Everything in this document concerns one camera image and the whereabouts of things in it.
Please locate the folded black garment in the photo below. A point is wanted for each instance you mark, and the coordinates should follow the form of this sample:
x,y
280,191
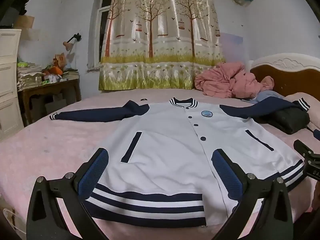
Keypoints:
x,y
290,120

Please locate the pink crumpled quilt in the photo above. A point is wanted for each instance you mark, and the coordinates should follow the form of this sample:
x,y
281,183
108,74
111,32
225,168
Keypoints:
x,y
231,80

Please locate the dark wooden side table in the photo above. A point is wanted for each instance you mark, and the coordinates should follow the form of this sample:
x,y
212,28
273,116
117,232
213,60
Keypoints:
x,y
24,96

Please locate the pink pillow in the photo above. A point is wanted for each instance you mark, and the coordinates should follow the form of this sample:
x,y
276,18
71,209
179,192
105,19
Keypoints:
x,y
312,105

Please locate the white navy varsity jacket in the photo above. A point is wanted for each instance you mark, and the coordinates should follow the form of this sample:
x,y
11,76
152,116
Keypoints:
x,y
157,168

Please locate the tree pattern curtain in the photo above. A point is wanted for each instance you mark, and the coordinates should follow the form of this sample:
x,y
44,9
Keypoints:
x,y
158,44

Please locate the stack of papers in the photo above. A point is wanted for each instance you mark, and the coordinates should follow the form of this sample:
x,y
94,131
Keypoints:
x,y
29,75

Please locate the white cabinet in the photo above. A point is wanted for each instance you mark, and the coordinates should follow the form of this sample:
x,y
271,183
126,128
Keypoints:
x,y
10,114

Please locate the orange plush toy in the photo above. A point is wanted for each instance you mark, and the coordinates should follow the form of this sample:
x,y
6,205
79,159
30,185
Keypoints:
x,y
57,66

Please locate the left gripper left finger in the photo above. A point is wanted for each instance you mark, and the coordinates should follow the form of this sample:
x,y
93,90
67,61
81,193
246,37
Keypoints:
x,y
45,219

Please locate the pink desk lamp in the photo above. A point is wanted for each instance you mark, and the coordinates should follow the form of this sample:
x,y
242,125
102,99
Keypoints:
x,y
68,44

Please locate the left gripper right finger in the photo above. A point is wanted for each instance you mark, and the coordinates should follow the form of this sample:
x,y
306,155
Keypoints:
x,y
274,220

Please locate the brown white headboard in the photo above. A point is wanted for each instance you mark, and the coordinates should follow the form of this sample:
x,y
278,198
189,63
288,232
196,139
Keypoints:
x,y
292,72

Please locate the light blue pillow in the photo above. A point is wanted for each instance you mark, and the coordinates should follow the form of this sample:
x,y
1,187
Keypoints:
x,y
263,95

